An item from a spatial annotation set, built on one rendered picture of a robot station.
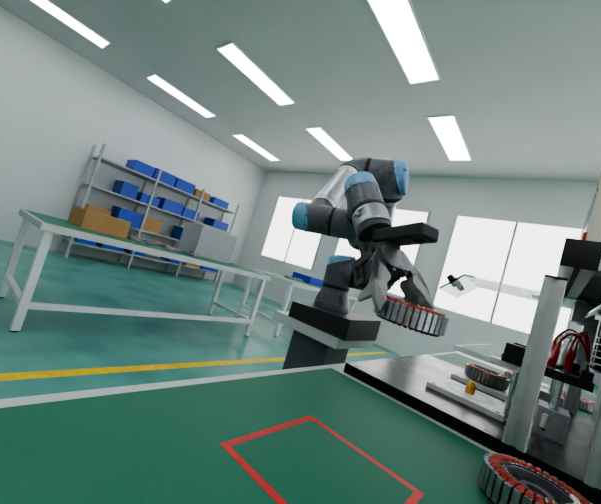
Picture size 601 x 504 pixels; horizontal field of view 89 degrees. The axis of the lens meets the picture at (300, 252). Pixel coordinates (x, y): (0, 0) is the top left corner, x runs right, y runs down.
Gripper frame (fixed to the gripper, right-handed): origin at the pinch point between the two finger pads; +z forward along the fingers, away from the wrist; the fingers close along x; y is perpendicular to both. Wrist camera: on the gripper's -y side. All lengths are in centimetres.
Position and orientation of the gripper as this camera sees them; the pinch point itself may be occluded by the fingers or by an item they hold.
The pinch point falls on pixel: (412, 315)
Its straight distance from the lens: 53.6
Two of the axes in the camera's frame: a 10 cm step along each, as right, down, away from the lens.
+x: -8.5, -2.6, -4.6
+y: -5.2, 5.6, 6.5
